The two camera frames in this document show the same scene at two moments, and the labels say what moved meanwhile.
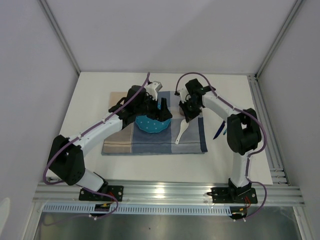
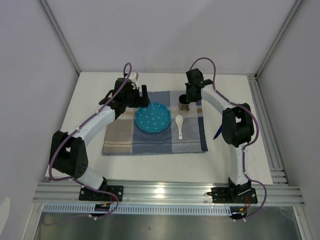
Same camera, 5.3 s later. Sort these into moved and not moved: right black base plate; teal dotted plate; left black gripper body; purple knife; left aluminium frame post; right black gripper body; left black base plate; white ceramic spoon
Moved: left black gripper body; white ceramic spoon; right black gripper body
Not moved: left aluminium frame post; teal dotted plate; right black base plate; purple knife; left black base plate
